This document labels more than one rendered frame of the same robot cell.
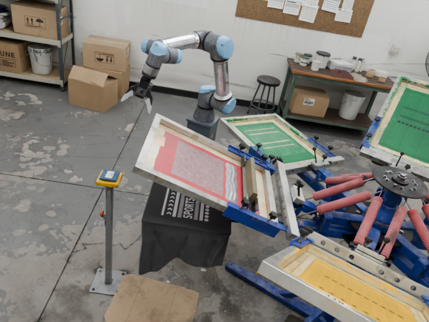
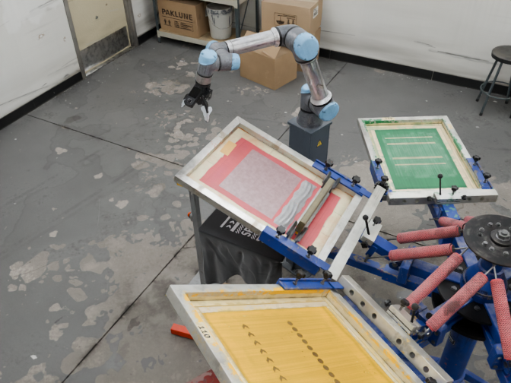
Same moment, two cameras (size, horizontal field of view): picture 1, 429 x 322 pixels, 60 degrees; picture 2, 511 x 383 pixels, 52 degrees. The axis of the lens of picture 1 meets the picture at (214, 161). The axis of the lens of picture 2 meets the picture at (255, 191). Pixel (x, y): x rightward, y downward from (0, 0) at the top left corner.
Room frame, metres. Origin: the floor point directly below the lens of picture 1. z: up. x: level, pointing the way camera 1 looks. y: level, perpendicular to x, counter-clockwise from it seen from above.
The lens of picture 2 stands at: (-0.01, -1.00, 2.83)
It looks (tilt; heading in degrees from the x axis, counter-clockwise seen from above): 40 degrees down; 33
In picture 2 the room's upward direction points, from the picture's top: 1 degrees counter-clockwise
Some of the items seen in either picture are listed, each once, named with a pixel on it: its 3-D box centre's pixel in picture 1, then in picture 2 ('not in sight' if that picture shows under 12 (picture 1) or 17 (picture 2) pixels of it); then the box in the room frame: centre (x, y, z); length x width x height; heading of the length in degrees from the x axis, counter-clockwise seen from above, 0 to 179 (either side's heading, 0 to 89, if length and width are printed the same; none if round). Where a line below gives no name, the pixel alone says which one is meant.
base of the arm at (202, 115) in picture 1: (204, 111); (310, 113); (2.33, 0.13, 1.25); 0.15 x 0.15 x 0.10
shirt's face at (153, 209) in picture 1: (190, 202); (258, 218); (1.71, 0.09, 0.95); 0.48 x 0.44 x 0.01; 93
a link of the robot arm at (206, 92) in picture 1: (207, 95); (312, 96); (2.33, 0.12, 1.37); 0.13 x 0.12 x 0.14; 58
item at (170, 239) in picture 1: (183, 253); (242, 272); (1.51, 0.07, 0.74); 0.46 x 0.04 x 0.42; 93
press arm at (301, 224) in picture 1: (270, 222); (347, 257); (1.74, -0.40, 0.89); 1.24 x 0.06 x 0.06; 93
